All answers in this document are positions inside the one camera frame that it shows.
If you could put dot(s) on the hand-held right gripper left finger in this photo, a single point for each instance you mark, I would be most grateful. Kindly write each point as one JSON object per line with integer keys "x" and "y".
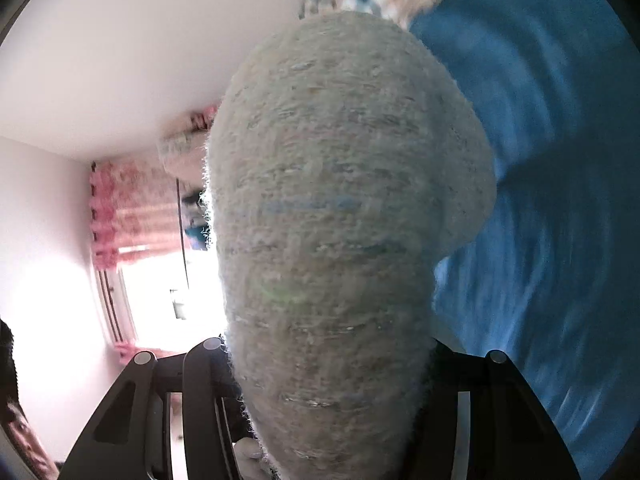
{"x": 200, "y": 390}

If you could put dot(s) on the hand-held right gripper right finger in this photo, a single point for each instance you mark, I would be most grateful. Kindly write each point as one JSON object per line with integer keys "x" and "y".
{"x": 500, "y": 405}

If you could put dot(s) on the white tweed jacket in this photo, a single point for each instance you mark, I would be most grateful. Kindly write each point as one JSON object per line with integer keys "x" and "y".
{"x": 340, "y": 240}

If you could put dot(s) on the clothes rack with hanging clothes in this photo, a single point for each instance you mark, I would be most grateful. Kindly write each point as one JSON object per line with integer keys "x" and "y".
{"x": 192, "y": 220}

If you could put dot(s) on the pile of beige clothes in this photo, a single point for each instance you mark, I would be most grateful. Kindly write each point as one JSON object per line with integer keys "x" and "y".
{"x": 185, "y": 145}

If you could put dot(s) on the pink floral curtain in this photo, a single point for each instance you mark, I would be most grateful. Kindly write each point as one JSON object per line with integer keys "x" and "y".
{"x": 130, "y": 210}

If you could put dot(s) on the blue striped bed sheet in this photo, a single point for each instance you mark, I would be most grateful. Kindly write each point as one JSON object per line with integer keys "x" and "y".
{"x": 550, "y": 185}

